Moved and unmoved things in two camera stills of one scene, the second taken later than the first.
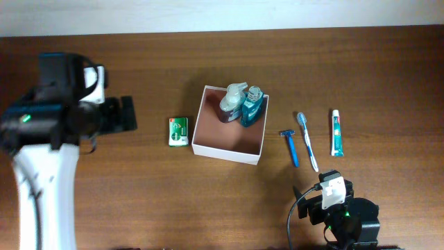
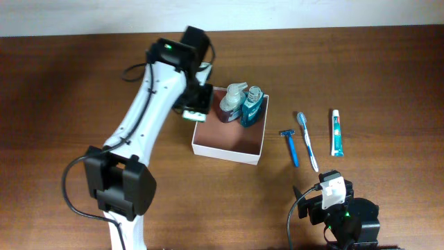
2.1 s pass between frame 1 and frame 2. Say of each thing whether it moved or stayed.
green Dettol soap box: moved
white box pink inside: stayed
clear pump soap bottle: stayed
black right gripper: stayed
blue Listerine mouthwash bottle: stayed
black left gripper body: moved
